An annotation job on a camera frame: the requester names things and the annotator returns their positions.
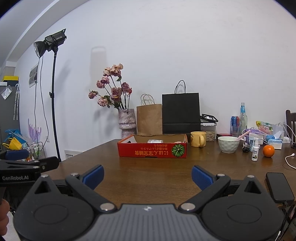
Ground red cardboard box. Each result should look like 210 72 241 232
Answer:
117 134 188 159

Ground white wall picture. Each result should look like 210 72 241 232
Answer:
29 64 38 88

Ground clear glass bottle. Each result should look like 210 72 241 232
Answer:
239 102 247 135

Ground yellow mug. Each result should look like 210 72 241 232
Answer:
191 132 206 148

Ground white wipes canister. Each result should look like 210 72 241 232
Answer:
147 139 164 143

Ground orange fruit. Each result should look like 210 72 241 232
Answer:
262 145 275 158

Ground white charging cable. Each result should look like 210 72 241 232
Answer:
284 152 296 170

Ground purple plastic bag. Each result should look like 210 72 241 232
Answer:
241 128 263 139

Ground black paper bag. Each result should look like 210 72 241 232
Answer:
162 80 201 135

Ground tissue pack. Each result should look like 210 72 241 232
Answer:
266 135 282 150

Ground dried pink roses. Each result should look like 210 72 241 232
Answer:
88 63 132 110

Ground white ceramic bowl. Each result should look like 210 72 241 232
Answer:
218 136 240 154

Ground black smartphone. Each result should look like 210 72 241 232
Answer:
265 172 295 204

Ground brown paper bag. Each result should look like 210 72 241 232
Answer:
137 94 163 136

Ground pink textured vase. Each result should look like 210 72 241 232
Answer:
118 108 137 139

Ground studio light head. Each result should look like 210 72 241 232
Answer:
33 29 67 58

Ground person left hand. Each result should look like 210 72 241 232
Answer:
0 199 10 236

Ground red flat box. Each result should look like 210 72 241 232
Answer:
216 133 232 139

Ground clear food container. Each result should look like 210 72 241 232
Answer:
200 113 218 142

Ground small white spray bottle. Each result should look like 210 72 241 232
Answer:
251 138 259 162

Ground blue soda can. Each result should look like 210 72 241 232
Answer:
230 116 239 136

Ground pink spoon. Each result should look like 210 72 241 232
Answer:
235 130 251 141

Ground wire rack with clutter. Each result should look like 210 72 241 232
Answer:
1 128 46 161

